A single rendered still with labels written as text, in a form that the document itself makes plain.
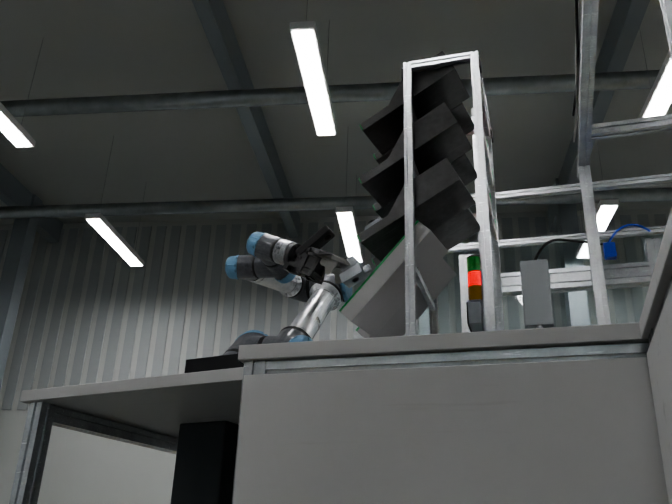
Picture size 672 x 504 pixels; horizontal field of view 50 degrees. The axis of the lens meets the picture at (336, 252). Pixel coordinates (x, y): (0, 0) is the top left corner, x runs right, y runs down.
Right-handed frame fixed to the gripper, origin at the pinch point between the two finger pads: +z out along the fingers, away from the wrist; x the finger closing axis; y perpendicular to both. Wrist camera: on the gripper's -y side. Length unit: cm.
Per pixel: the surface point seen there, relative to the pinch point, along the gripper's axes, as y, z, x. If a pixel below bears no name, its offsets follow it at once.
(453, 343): 19, 54, 43
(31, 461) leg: 79, -40, 33
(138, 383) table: 51, -17, 36
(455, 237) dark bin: -16.0, 24.6, -2.5
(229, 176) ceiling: -212, -607, -561
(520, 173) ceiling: -372, -259, -713
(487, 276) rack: -1, 46, 21
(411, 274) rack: 4.0, 30.9, 24.3
